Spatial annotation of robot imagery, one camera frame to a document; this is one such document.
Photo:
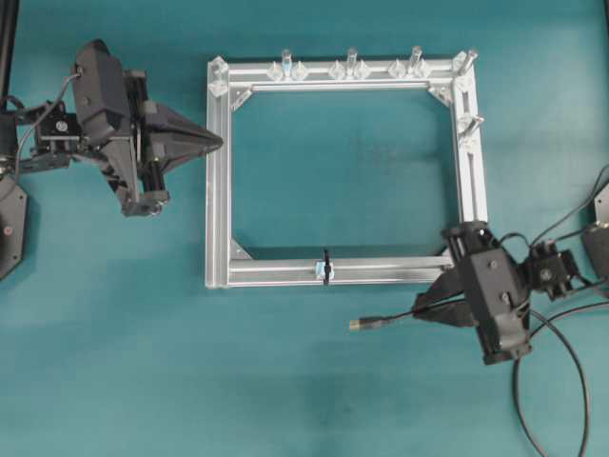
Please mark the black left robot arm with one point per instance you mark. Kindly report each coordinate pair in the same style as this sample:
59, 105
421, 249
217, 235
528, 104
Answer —
42, 138

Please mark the corner metal peg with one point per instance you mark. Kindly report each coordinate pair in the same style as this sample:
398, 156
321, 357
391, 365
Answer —
468, 62

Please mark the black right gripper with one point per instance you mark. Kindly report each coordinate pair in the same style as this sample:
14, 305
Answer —
465, 239

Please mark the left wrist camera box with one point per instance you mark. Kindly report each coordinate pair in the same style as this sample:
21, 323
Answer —
100, 93

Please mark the plain metal peg centre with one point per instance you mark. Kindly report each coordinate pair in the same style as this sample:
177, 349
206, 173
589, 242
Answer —
351, 62

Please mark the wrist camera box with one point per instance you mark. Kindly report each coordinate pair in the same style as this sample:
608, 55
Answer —
493, 291
100, 93

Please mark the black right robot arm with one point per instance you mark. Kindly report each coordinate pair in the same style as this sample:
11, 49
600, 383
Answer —
546, 269

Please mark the metal peg with blue tape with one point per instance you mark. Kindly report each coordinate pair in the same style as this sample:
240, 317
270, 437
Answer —
287, 63

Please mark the plain metal peg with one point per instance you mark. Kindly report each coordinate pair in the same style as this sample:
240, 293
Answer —
416, 61
351, 62

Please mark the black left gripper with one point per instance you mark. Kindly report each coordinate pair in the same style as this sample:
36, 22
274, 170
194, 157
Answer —
133, 168

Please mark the plain metal peg right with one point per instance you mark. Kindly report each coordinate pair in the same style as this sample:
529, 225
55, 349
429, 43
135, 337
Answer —
416, 61

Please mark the black zip tie loop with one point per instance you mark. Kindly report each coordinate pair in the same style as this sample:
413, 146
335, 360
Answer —
327, 268

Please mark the side metal peg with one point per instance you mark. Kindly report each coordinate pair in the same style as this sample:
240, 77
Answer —
468, 124

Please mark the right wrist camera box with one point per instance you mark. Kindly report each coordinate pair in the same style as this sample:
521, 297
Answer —
493, 291

